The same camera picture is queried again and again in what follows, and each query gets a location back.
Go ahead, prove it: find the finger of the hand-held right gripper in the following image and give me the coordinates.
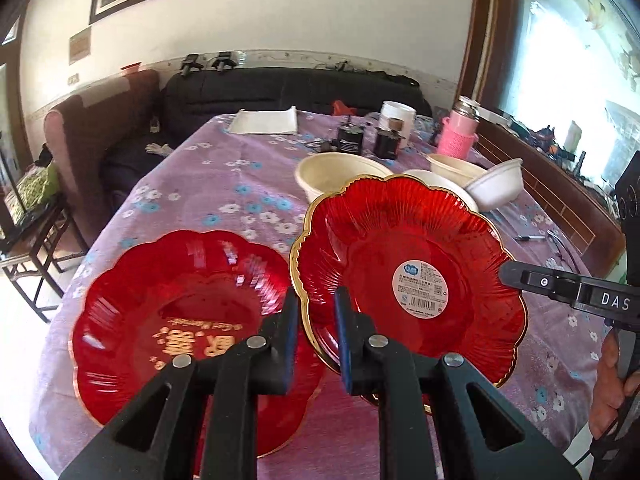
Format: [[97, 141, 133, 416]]
[[498, 259, 577, 307]]

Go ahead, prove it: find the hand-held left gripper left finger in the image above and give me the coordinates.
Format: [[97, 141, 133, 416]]
[[59, 287, 301, 480]]

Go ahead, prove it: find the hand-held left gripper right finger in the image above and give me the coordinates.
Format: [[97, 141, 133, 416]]
[[334, 286, 583, 480]]

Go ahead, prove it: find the small white bowl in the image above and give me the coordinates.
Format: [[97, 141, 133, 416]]
[[465, 158, 525, 212]]

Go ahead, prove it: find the red plate with white label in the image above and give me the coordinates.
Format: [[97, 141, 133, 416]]
[[289, 174, 530, 413]]

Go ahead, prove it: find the white round bowl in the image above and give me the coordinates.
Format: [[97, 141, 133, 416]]
[[402, 169, 481, 213]]

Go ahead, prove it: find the red plate with gold lettering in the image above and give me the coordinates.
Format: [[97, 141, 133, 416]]
[[67, 230, 328, 458]]

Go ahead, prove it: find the cream bowl with stepped rim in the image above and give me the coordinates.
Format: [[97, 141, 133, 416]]
[[426, 153, 488, 188]]

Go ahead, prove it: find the large cream bowl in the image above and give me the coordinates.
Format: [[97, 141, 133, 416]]
[[294, 154, 396, 208]]

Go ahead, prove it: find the person's right hand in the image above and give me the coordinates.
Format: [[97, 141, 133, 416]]
[[589, 330, 640, 441]]

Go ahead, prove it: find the pink thermos bottle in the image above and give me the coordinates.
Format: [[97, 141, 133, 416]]
[[437, 95, 481, 161]]

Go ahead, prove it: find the purple floral tablecloth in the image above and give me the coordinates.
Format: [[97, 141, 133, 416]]
[[27, 110, 626, 480]]

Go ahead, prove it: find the small black battery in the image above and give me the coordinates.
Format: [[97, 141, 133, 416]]
[[375, 127, 405, 161]]

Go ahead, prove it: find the white mug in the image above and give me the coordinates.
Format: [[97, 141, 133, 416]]
[[378, 100, 417, 146]]

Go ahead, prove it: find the white folded paper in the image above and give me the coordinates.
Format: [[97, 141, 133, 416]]
[[229, 106, 299, 136]]

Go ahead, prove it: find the black sofa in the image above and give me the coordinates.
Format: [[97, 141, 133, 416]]
[[102, 67, 433, 196]]

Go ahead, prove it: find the dark wooden chair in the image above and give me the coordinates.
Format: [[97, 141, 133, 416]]
[[0, 160, 88, 323]]

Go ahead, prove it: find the brown armchair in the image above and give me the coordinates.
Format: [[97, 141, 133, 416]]
[[44, 69, 161, 248]]

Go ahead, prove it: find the green patterned cushion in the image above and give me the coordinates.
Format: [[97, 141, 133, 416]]
[[15, 162, 61, 206]]

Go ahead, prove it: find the small framed wall plaque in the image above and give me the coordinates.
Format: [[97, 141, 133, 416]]
[[68, 27, 92, 65]]

